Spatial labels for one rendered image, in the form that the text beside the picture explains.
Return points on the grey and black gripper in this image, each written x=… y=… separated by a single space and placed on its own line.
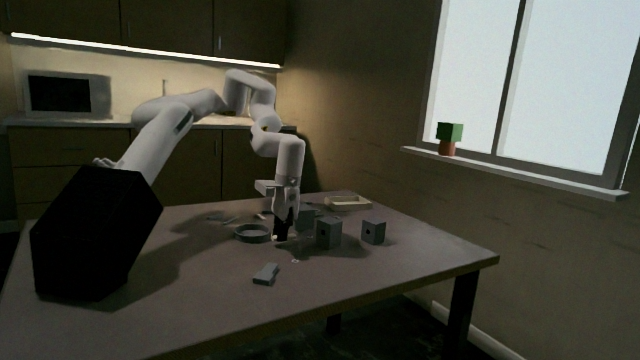
x=285 y=206

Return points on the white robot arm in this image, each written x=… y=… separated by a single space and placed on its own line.
x=162 y=122

